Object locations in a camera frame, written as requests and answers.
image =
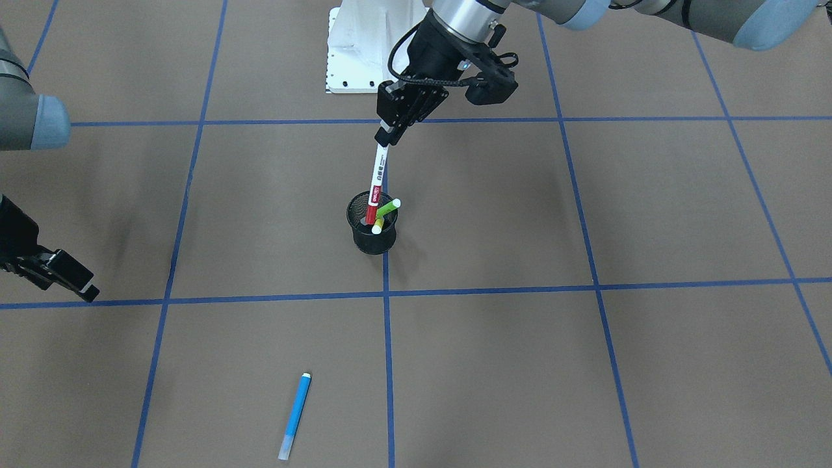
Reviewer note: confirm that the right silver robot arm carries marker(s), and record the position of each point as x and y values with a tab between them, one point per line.
33	121

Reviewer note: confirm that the black mesh pen cup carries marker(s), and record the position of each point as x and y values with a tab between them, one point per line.
367	241

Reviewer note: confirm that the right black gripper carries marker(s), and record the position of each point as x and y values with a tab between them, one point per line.
14	238

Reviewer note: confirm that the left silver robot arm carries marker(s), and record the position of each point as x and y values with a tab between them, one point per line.
752	25

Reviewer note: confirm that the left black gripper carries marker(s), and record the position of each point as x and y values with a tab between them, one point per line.
437	57

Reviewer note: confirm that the green highlighter pen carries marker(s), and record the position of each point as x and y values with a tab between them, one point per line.
391	206

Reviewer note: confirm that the blue marker pen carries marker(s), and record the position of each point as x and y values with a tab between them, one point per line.
295	415

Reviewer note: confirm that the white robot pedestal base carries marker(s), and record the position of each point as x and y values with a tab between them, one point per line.
361	36

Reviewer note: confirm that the yellow highlighter pen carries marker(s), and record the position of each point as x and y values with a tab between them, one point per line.
377	226

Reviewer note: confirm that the red capped white marker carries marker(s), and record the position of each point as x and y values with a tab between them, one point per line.
374	196

